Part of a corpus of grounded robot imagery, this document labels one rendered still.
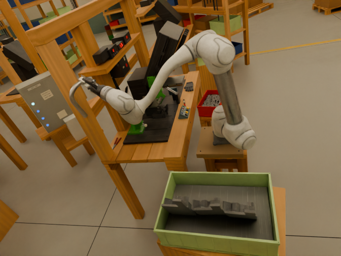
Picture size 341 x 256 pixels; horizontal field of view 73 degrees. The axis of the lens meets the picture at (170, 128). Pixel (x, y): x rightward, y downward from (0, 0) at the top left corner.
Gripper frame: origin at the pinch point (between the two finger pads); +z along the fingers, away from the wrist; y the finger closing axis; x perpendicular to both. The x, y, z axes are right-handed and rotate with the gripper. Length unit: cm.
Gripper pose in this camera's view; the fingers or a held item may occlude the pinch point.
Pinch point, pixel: (84, 82)
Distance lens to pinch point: 156.8
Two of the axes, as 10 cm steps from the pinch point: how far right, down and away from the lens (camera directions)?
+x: -6.1, 6.8, -4.2
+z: -7.8, -4.0, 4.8
